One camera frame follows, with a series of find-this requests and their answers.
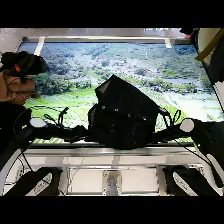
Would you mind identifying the black garment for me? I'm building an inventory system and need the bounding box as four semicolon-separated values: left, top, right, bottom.
0;50;48;78
0;101;33;148
87;74;170;150

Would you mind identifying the brown garment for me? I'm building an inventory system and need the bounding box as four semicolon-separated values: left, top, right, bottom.
0;71;38;103

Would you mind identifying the black cable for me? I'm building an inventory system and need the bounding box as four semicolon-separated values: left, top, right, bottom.
173;139;224;188

